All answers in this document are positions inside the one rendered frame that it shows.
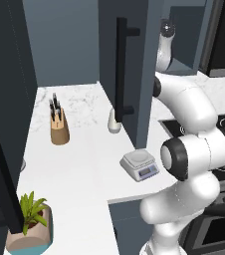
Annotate white digital kitchen scale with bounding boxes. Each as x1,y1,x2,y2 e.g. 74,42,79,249
118,147,161,183

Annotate dark blue cabinet door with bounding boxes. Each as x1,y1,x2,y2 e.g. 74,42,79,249
98,0,165,150

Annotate blue base cabinet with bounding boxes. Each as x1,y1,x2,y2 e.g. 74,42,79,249
108,198,159,255

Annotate dark cabinet side door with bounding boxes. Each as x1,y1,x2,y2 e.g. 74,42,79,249
0,0,39,235

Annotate white shaker bottle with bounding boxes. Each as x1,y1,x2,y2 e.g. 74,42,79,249
107,107,122,134

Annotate wooden knife block with knives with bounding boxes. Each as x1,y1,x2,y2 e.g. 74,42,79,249
48,92,71,146

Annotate green plant in faceted pot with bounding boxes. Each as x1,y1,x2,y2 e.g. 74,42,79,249
5,190,55,255

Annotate dark oven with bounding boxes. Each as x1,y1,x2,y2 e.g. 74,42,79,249
179,178,225,255

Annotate black bar door handle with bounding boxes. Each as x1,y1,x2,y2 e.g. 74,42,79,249
114,17,141,125

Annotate blue open wall cabinet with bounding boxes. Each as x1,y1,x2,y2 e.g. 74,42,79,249
160,0,216,77

